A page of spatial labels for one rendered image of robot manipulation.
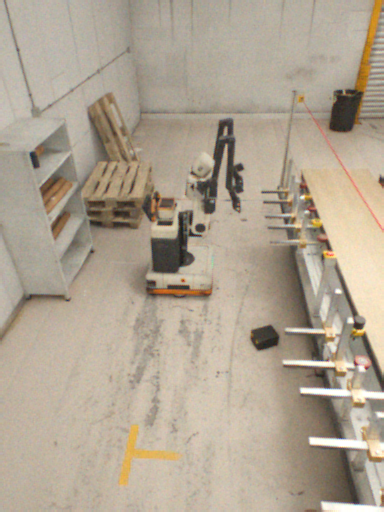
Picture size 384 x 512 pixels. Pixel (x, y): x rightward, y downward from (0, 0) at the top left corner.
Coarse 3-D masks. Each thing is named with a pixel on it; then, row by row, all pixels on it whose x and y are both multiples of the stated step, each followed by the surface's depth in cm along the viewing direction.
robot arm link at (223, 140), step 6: (222, 138) 294; (228, 138) 292; (234, 138) 292; (222, 144) 296; (216, 150) 303; (222, 150) 299; (216, 156) 303; (222, 156) 302; (216, 162) 306; (216, 168) 308; (216, 174) 311; (216, 180) 313; (210, 186) 316; (216, 186) 315
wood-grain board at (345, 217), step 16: (304, 176) 405; (320, 176) 403; (336, 176) 402; (352, 176) 401; (368, 176) 400; (320, 192) 373; (336, 192) 372; (352, 192) 371; (368, 192) 371; (320, 208) 347; (336, 208) 347; (352, 208) 346; (336, 224) 324; (352, 224) 323; (368, 224) 323; (336, 240) 304; (352, 240) 304; (368, 240) 303; (352, 256) 286; (368, 256) 286; (352, 272) 271; (368, 272) 270; (352, 288) 257; (368, 288) 256; (368, 304) 244; (368, 320) 233; (368, 336) 222
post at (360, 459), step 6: (378, 414) 159; (372, 420) 162; (378, 420) 158; (372, 426) 162; (378, 426) 161; (372, 432) 163; (378, 432) 163; (372, 438) 166; (360, 456) 175; (366, 456) 174; (354, 462) 182; (360, 462) 178; (360, 468) 181
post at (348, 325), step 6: (348, 318) 196; (348, 324) 196; (342, 330) 202; (348, 330) 199; (342, 336) 202; (348, 336) 201; (342, 342) 204; (336, 348) 211; (342, 348) 207; (336, 354) 211; (342, 354) 209; (336, 360) 212
